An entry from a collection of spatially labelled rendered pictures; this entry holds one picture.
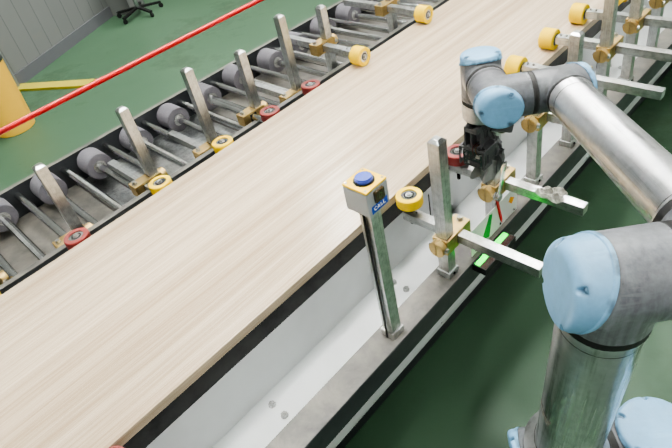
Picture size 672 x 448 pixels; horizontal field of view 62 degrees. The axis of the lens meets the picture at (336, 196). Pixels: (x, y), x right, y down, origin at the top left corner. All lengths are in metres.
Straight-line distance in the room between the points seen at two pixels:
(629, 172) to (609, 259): 0.24
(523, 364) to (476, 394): 0.22
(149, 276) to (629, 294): 1.28
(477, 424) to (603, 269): 1.57
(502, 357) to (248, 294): 1.21
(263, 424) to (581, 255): 1.09
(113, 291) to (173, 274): 0.17
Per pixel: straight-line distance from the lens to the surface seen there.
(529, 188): 1.72
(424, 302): 1.62
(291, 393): 1.61
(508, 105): 1.17
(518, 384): 2.30
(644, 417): 1.27
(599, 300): 0.70
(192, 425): 1.51
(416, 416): 2.23
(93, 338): 1.59
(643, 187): 0.89
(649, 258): 0.71
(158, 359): 1.45
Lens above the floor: 1.94
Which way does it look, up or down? 38 degrees down
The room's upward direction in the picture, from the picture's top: 13 degrees counter-clockwise
